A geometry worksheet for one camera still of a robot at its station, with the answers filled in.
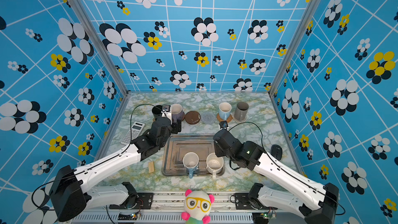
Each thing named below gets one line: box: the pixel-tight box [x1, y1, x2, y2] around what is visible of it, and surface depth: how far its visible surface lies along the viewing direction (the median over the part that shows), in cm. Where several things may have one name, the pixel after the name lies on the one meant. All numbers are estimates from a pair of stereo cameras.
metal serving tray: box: [161, 134, 217, 176], surface depth 93 cm
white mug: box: [206, 152, 225, 180], surface depth 80 cm
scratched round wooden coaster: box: [184, 110, 202, 125], surface depth 107 cm
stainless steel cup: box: [234, 101, 250, 122], surface depth 99 cm
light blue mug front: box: [182, 151, 200, 179], surface depth 80 cm
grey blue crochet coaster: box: [201, 112, 217, 125], surface depth 107 cm
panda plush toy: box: [181, 189, 215, 224], surface depth 68 cm
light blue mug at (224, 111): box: [218, 102, 233, 121], surface depth 99 cm
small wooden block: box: [148, 160, 155, 174], surface depth 84 cm
